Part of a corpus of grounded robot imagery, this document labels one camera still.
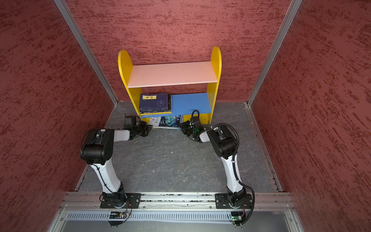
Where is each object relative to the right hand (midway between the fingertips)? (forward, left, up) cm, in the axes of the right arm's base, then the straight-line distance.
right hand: (177, 126), depth 101 cm
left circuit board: (-51, +28, -4) cm, 58 cm away
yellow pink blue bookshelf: (+11, -16, +10) cm, 22 cm away
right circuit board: (-53, -32, -5) cm, 62 cm away
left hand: (+1, +16, +1) cm, 17 cm away
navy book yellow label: (+9, +15, +17) cm, 25 cm away
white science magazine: (+6, +7, -1) cm, 9 cm away
